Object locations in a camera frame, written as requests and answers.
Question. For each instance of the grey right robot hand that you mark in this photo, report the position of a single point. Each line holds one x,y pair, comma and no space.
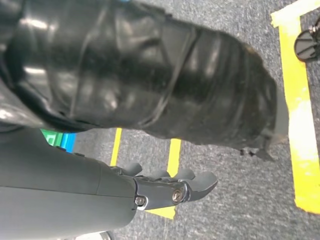
62,185

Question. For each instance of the yellow floor tape square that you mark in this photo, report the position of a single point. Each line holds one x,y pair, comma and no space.
175,152

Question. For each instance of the black robot leg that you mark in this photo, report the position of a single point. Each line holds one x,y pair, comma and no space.
124,66

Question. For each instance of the green plastic crate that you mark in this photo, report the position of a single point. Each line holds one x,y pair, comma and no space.
51,136

